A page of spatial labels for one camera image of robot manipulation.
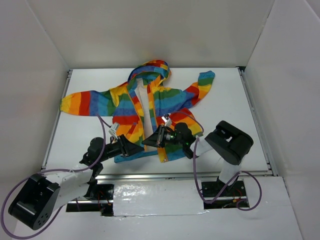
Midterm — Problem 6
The rainbow striped hooded jacket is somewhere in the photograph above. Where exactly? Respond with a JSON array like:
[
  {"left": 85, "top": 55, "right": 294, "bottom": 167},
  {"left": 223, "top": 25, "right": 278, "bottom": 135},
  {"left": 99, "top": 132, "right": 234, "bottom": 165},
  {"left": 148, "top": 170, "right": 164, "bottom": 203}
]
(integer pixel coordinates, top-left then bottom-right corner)
[{"left": 59, "top": 59, "right": 216, "bottom": 164}]

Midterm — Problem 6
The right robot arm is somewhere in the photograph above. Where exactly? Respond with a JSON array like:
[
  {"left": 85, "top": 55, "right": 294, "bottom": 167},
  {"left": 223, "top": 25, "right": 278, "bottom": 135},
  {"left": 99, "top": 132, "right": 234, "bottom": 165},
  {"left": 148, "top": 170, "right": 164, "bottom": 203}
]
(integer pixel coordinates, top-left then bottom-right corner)
[{"left": 142, "top": 120, "right": 254, "bottom": 196}]

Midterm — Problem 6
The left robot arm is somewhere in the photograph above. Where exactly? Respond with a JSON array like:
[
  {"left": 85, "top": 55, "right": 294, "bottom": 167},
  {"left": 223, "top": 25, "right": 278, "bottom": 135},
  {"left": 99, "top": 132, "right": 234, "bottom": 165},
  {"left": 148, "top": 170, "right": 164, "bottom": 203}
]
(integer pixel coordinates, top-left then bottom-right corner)
[{"left": 8, "top": 135, "right": 144, "bottom": 230}]

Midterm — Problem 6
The white foil covered panel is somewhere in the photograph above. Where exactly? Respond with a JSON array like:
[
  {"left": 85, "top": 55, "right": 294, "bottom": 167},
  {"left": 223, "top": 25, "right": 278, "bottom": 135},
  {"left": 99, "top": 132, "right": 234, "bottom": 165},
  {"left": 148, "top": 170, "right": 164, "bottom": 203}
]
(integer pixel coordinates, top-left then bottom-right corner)
[{"left": 113, "top": 180, "right": 205, "bottom": 217}]

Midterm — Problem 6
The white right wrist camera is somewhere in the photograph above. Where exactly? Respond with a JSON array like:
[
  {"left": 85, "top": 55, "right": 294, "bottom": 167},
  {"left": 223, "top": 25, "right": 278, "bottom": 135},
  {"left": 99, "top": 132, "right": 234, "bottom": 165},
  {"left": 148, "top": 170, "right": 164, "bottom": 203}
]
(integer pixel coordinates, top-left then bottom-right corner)
[{"left": 161, "top": 113, "right": 172, "bottom": 127}]

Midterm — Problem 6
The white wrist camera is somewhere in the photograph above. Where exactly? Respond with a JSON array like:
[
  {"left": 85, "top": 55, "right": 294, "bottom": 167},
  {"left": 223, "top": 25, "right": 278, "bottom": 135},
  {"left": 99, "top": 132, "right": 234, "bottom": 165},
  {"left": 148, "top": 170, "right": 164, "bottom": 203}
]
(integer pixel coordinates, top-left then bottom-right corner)
[
  {"left": 161, "top": 113, "right": 172, "bottom": 127},
  {"left": 108, "top": 122, "right": 120, "bottom": 138}
]

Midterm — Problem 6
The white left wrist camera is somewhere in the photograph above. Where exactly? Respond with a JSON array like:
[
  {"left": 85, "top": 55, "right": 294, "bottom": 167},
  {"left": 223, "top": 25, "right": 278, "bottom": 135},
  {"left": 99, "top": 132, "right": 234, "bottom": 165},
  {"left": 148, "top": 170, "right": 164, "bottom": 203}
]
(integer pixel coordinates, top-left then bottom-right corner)
[{"left": 108, "top": 122, "right": 120, "bottom": 138}]

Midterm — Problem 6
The aluminium table frame rail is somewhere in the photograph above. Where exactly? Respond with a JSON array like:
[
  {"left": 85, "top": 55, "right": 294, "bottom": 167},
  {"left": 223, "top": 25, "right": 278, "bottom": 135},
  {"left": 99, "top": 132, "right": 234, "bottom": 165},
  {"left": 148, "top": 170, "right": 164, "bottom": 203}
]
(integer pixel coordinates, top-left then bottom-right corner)
[{"left": 42, "top": 68, "right": 273, "bottom": 180}]

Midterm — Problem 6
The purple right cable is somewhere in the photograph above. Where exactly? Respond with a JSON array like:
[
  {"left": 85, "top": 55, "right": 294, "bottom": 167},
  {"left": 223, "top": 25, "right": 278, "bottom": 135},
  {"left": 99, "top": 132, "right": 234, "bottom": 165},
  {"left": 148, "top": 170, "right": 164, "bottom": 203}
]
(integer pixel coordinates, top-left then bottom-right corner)
[{"left": 172, "top": 111, "right": 263, "bottom": 212}]

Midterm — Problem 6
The purple cable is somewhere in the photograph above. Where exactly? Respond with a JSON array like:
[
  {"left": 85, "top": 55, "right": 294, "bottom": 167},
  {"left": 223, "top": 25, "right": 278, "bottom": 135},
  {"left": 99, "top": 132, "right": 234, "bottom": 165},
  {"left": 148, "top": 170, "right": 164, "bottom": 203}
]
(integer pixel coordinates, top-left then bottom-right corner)
[
  {"left": 172, "top": 111, "right": 263, "bottom": 212},
  {"left": 0, "top": 113, "right": 112, "bottom": 238}
]

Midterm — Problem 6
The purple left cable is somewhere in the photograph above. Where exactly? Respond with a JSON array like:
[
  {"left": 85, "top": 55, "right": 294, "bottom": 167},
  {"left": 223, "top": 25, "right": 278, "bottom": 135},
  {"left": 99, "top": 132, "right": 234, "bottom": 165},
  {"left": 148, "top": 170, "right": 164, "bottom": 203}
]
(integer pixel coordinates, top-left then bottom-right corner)
[{"left": 0, "top": 113, "right": 112, "bottom": 238}]

